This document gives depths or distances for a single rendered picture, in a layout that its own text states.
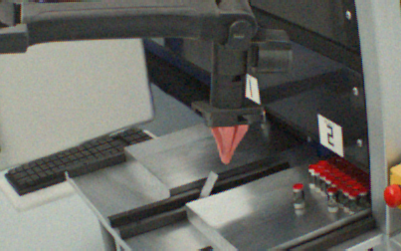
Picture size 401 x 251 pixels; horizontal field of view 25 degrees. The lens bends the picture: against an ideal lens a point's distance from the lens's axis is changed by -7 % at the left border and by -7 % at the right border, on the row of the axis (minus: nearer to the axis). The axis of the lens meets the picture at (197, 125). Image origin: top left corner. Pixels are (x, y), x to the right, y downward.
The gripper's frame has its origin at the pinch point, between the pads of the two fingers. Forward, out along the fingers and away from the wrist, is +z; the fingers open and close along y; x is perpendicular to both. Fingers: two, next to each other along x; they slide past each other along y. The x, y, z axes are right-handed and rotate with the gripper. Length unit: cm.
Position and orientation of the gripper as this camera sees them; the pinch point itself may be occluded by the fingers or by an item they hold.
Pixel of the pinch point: (225, 157)
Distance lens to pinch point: 156.9
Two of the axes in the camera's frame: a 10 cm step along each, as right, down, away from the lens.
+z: -0.3, 9.5, 3.0
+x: -4.1, -2.9, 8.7
